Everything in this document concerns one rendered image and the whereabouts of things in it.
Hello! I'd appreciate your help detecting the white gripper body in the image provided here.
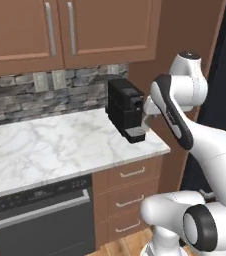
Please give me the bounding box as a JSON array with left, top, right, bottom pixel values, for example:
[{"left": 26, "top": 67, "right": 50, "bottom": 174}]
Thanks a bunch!
[{"left": 143, "top": 95, "right": 162, "bottom": 119}]

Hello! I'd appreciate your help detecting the grey wall outlet plate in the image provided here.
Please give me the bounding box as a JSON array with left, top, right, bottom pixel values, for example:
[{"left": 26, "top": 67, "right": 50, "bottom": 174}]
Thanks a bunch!
[
  {"left": 32, "top": 71, "right": 49, "bottom": 93},
  {"left": 51, "top": 69, "right": 67, "bottom": 91},
  {"left": 107, "top": 64, "right": 120, "bottom": 75}
]

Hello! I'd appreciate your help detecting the brown drawer front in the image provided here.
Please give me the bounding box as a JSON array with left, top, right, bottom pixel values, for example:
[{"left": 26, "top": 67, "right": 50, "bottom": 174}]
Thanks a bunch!
[
  {"left": 107, "top": 177, "right": 160, "bottom": 220},
  {"left": 107, "top": 156, "right": 164, "bottom": 190},
  {"left": 107, "top": 207, "right": 153, "bottom": 243}
]

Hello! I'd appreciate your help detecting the silver dishwasher handle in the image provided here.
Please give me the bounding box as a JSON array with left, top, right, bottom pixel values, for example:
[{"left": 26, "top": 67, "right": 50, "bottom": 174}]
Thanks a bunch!
[{"left": 0, "top": 189, "right": 91, "bottom": 232}]

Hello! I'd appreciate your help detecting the brown wall cupboard door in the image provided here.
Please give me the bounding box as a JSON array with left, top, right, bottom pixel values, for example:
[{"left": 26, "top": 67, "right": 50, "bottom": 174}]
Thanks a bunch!
[
  {"left": 57, "top": 0, "right": 162, "bottom": 69},
  {"left": 0, "top": 0, "right": 65, "bottom": 65}
]

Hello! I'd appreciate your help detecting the brown tall cabinet panel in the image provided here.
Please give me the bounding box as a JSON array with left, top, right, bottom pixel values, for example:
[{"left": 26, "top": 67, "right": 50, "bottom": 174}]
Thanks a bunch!
[{"left": 127, "top": 0, "right": 226, "bottom": 195}]

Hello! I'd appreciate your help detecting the black dishwasher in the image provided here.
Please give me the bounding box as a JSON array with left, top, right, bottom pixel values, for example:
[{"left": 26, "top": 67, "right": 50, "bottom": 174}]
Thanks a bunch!
[{"left": 0, "top": 174, "right": 96, "bottom": 256}]

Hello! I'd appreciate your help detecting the black coffee machine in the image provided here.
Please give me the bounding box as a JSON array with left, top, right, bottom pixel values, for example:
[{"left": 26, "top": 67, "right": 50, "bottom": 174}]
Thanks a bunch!
[{"left": 105, "top": 78, "right": 147, "bottom": 145}]

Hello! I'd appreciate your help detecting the silver drawer handle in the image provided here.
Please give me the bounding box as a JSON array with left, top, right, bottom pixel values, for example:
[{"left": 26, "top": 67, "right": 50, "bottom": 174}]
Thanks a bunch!
[
  {"left": 119, "top": 166, "right": 146, "bottom": 179},
  {"left": 115, "top": 194, "right": 145, "bottom": 209},
  {"left": 114, "top": 219, "right": 142, "bottom": 234}
]

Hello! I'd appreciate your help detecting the silver cupboard door handle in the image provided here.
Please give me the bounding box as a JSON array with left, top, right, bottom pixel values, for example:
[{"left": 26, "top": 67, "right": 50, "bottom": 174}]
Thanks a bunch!
[
  {"left": 66, "top": 1, "right": 78, "bottom": 57},
  {"left": 44, "top": 1, "right": 57, "bottom": 59}
]

